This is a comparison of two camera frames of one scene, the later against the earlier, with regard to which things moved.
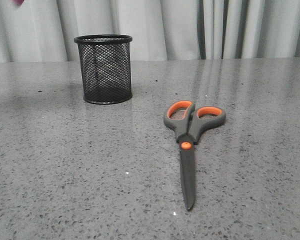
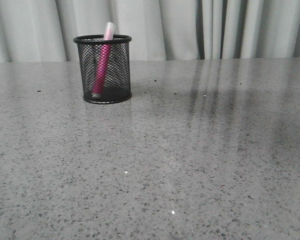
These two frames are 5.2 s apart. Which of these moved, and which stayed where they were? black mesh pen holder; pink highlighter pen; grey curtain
Moved: pink highlighter pen
Stayed: black mesh pen holder; grey curtain
